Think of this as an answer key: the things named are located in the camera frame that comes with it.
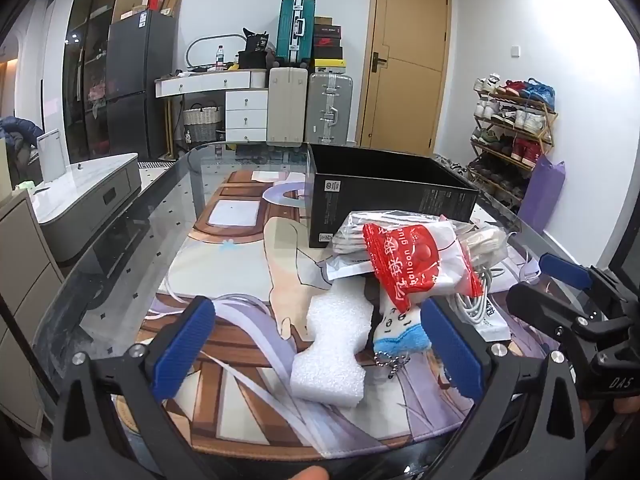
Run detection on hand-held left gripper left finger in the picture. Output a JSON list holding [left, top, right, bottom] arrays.
[[52, 296, 217, 480]]

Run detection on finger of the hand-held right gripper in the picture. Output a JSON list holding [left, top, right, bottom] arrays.
[[506, 282, 601, 356], [539, 253, 640, 311]]

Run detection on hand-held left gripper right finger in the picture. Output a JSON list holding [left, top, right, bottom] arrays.
[[420, 297, 586, 480]]

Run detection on bagged white cable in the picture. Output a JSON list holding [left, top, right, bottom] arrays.
[[447, 267, 512, 342]]

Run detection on blue white plush keychain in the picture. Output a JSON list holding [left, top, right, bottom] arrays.
[[372, 300, 433, 382]]

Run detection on red and white glue packet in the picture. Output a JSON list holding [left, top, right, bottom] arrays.
[[362, 222, 485, 316]]

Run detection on white foam block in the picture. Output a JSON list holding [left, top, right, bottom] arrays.
[[290, 290, 373, 408]]

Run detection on black cardboard box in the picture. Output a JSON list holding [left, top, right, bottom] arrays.
[[306, 143, 480, 249]]

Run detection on person's right hand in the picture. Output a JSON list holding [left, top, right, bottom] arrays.
[[580, 400, 640, 461]]

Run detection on person's left hand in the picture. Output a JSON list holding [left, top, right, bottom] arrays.
[[280, 466, 331, 480]]

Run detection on purple bag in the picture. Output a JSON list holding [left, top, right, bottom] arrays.
[[530, 155, 566, 233]]

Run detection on printed desk mat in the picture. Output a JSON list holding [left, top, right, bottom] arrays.
[[112, 170, 556, 461]]

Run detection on scattered black and white shoes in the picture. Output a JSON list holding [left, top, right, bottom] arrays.
[[432, 155, 471, 183]]

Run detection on beige drawer cabinet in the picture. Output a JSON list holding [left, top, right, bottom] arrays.
[[0, 190, 66, 436]]

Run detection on white low cabinet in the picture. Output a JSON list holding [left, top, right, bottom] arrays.
[[30, 152, 142, 261]]

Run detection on wicker basket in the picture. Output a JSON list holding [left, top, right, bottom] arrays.
[[182, 102, 223, 142]]

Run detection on white standing board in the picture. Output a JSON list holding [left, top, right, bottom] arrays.
[[36, 129, 67, 183]]

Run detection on white desk with drawers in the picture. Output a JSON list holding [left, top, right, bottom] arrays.
[[154, 69, 271, 143]]

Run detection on beige suitcase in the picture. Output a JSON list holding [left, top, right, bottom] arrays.
[[266, 66, 308, 147]]

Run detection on wooden door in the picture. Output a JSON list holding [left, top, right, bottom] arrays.
[[356, 0, 452, 157]]

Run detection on black refrigerator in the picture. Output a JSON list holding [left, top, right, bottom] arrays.
[[106, 10, 176, 161]]

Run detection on blue jacket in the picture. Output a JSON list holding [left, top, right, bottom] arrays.
[[0, 116, 43, 186]]

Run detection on silver suitcase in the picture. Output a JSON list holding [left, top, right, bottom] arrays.
[[305, 72, 354, 145]]

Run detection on black bag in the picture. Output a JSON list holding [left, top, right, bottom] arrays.
[[237, 27, 271, 70]]

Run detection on dark glass display cabinet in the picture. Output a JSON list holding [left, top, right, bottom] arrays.
[[62, 0, 126, 157]]

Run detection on stack of shoe boxes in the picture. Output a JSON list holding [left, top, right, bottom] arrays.
[[312, 16, 347, 75]]

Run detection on teal suitcase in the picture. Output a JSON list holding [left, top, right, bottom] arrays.
[[276, 0, 317, 67]]

